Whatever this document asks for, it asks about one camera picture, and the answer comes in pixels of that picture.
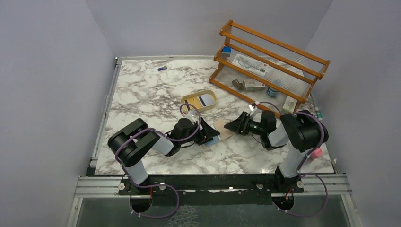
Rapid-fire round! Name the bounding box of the beige card holder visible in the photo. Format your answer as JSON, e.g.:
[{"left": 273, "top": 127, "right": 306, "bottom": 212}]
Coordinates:
[{"left": 202, "top": 119, "right": 233, "bottom": 149}]

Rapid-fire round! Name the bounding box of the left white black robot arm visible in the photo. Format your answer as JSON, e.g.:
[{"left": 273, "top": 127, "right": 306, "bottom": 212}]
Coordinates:
[{"left": 107, "top": 118, "right": 220, "bottom": 185}]

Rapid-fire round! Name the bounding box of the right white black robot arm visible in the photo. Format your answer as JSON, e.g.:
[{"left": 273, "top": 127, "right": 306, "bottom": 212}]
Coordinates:
[{"left": 224, "top": 110, "right": 329, "bottom": 178}]

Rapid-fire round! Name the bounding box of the grey card in tray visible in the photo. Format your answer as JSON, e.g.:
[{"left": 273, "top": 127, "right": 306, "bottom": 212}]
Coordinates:
[{"left": 198, "top": 94, "right": 215, "bottom": 107}]

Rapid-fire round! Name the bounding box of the beige oval tray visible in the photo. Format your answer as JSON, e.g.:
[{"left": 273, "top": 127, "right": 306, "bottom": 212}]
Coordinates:
[{"left": 181, "top": 89, "right": 217, "bottom": 112}]

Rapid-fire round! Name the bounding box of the green white small box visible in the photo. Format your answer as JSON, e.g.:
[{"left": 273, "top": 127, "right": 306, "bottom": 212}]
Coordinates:
[{"left": 282, "top": 96, "right": 297, "bottom": 114}]

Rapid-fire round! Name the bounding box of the small grey box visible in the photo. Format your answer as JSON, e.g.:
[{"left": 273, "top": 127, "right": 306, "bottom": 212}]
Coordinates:
[{"left": 243, "top": 79, "right": 266, "bottom": 91}]

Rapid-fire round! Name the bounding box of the metal binder clip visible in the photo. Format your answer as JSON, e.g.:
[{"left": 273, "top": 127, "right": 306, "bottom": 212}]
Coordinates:
[{"left": 232, "top": 79, "right": 244, "bottom": 90}]

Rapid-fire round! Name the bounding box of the orange wooden shelf rack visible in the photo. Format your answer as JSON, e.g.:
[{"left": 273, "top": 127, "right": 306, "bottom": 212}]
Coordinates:
[{"left": 209, "top": 20, "right": 331, "bottom": 115}]

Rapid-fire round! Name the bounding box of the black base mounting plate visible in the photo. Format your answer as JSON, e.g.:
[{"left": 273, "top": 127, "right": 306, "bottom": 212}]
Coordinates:
[{"left": 112, "top": 173, "right": 304, "bottom": 210}]

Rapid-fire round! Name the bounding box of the green white tube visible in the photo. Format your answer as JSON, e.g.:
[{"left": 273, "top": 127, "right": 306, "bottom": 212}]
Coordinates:
[{"left": 314, "top": 106, "right": 323, "bottom": 120}]

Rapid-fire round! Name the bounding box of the pink round cap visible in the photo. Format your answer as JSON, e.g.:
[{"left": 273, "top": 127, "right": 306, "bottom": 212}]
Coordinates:
[{"left": 309, "top": 148, "right": 323, "bottom": 159}]

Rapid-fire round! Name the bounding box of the clear printed packet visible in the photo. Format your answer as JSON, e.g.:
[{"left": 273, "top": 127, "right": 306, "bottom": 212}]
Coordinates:
[{"left": 232, "top": 54, "right": 269, "bottom": 77}]

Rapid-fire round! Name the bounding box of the blue grey eraser block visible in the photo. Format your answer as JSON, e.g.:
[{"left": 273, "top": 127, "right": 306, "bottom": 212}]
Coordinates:
[{"left": 221, "top": 46, "right": 231, "bottom": 57}]

